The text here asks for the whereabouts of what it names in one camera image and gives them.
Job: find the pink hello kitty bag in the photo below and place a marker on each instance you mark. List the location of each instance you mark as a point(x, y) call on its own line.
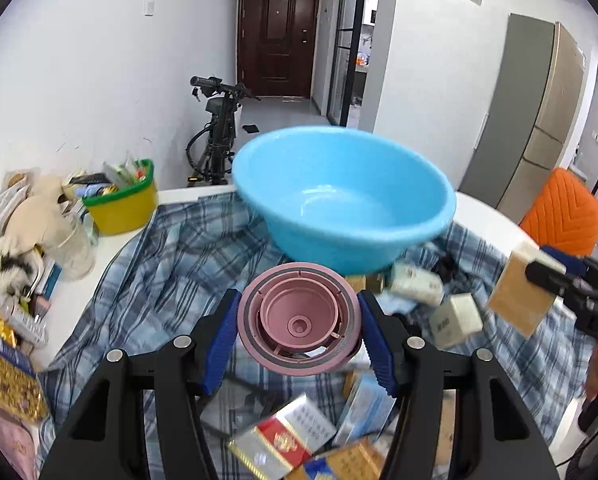
point(17, 454)

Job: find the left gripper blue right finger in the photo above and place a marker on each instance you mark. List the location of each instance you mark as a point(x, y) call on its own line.
point(375, 338)

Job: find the dark brown door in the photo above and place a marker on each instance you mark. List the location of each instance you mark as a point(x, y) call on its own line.
point(275, 46)

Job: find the yellow green storage bin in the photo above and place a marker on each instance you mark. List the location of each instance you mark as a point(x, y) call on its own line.
point(128, 209)

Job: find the light blue plastic basin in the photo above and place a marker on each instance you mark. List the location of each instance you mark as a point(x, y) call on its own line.
point(342, 198)

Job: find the light blue barcode box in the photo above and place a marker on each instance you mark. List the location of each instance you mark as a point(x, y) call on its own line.
point(367, 410)

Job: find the black square frame box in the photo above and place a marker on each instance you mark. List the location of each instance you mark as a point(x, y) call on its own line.
point(234, 406)

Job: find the gold blue cigarette pack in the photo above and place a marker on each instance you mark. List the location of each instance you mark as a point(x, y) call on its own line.
point(360, 460)

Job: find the black framed glass door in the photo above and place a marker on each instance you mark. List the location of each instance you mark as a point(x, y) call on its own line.
point(354, 39)

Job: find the grey beige refrigerator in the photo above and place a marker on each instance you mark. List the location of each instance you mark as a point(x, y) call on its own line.
point(535, 99)

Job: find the white wall switch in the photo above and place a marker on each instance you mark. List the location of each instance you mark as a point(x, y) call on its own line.
point(149, 7)

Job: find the blue plaid cloth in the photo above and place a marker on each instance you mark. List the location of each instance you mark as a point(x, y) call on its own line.
point(123, 389)

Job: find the cereal jar black lid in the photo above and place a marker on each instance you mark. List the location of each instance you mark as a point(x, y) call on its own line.
point(20, 390)

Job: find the beige plush toy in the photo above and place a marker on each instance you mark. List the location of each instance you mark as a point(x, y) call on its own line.
point(39, 220)

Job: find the gold cigarette pack by basin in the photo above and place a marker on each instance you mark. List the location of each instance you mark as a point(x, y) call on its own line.
point(374, 282)

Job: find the black bicycle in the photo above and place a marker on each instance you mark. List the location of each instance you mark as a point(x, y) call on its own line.
point(210, 152)

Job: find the pink plastic cup lid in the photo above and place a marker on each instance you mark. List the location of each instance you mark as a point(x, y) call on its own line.
point(300, 319)

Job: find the orange chair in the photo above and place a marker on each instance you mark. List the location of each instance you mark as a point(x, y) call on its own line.
point(564, 215)

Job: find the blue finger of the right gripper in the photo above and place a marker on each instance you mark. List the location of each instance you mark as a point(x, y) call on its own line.
point(559, 284)
point(564, 258)

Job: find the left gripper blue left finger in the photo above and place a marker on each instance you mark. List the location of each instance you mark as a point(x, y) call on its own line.
point(220, 332)

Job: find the cream long narrow box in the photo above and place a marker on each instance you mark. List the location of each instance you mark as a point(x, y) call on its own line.
point(416, 284)

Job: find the red white cigarette pack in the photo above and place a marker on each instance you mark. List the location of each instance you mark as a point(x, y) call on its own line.
point(280, 443)

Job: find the cream square carton box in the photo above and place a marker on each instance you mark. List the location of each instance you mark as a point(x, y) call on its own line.
point(456, 320)

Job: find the cream orange carton box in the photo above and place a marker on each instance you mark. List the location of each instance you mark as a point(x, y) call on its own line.
point(521, 303)

